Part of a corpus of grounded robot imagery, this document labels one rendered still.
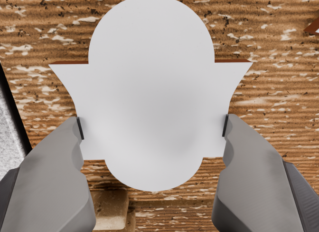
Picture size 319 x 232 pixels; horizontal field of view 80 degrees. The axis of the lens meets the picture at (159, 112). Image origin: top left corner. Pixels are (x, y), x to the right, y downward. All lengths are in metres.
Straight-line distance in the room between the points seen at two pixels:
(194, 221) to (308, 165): 0.11
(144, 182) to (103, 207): 0.04
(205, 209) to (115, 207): 0.09
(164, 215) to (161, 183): 0.06
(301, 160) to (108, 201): 0.16
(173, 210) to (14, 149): 0.16
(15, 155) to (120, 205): 0.11
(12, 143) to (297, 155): 0.24
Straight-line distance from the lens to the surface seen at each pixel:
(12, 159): 0.23
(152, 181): 0.16
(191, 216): 0.22
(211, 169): 0.17
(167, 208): 0.20
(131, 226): 0.19
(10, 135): 0.21
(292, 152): 0.19
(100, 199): 0.18
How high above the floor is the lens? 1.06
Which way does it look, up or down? 64 degrees down
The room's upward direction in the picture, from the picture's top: 176 degrees clockwise
